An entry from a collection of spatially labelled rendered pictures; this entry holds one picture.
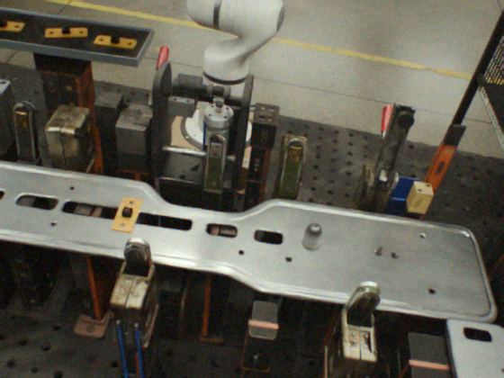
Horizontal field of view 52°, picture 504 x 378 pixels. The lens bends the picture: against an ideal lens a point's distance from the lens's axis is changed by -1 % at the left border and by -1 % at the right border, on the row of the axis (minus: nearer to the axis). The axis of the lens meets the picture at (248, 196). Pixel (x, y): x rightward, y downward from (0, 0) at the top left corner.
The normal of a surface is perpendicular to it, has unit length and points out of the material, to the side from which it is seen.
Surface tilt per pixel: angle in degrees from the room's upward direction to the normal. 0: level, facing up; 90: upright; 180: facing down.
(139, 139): 90
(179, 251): 0
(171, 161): 0
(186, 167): 0
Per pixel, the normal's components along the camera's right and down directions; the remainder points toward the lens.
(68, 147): -0.11, 0.69
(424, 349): 0.11, -0.71
